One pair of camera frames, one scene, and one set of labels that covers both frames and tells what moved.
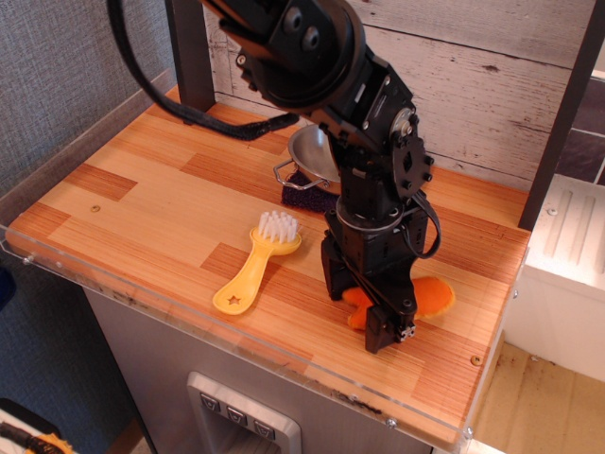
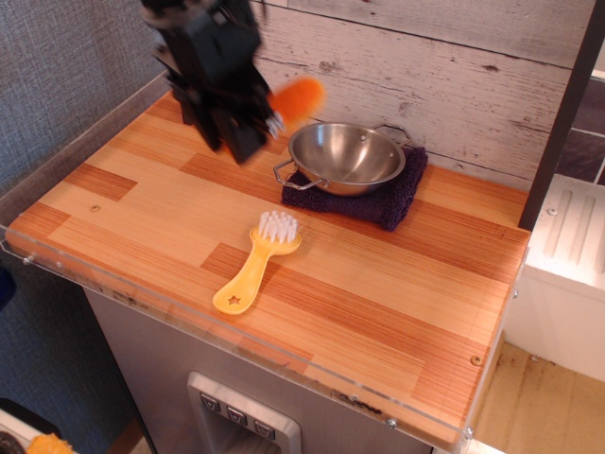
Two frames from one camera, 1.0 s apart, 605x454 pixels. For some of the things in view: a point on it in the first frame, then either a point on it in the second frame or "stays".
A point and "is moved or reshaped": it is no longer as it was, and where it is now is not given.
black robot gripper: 371,238 → 210,52
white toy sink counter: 558,309 stays
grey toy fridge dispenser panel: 227,421 stays
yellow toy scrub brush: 279,234 stays
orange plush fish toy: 433,297 is moved or reshaped
